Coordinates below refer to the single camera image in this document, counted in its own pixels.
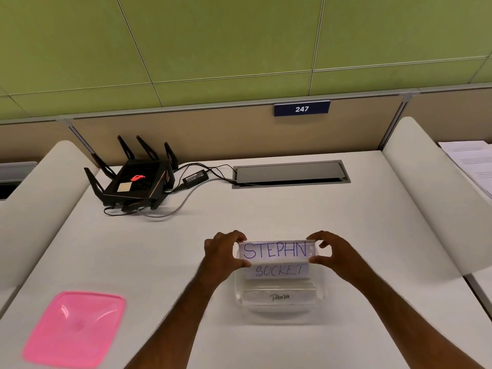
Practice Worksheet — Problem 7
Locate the person's right hand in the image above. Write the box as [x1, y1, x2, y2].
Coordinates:
[306, 231, 364, 283]

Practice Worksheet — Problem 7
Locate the person's left forearm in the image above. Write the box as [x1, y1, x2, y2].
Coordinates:
[125, 265, 233, 369]

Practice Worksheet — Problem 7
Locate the white card with black handwriting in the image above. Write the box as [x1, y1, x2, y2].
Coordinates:
[245, 290, 316, 305]

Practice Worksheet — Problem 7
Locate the beige desk partition panel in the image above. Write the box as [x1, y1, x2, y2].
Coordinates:
[63, 91, 410, 167]

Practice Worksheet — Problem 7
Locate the white curved desk divider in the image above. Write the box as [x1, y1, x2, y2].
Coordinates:
[382, 117, 492, 278]
[0, 140, 100, 308]

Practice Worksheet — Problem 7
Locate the white card with blue handwriting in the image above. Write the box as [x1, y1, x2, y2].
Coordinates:
[238, 240, 316, 262]

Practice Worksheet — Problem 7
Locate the stack of printed papers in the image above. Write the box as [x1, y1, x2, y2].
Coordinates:
[438, 140, 492, 201]

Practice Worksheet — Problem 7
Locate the black power cable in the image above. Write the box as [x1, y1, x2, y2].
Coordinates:
[175, 162, 240, 189]

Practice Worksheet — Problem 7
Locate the clear plastic container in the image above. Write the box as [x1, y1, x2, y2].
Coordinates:
[233, 260, 327, 314]

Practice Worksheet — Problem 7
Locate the person's right forearm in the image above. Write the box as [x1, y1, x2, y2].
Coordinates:
[336, 261, 486, 369]

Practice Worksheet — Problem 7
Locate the pink plastic lid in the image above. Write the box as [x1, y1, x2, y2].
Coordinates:
[22, 291, 127, 368]

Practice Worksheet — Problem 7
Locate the black router with antennas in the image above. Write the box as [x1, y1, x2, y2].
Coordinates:
[84, 135, 180, 212]

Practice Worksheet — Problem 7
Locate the black power adapter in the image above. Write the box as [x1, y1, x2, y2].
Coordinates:
[182, 170, 210, 186]

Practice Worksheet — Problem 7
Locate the grey network cable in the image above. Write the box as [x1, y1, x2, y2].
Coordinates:
[140, 177, 236, 220]

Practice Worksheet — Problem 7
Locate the grey desk cable tray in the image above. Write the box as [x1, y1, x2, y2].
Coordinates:
[232, 160, 351, 189]

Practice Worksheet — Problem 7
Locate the blue number sign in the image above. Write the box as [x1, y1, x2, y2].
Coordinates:
[273, 100, 331, 117]

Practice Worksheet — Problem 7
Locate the person's left hand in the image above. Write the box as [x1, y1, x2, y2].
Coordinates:
[203, 230, 251, 283]

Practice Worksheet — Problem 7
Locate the white card with purple handwriting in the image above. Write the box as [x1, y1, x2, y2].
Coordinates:
[246, 261, 311, 280]

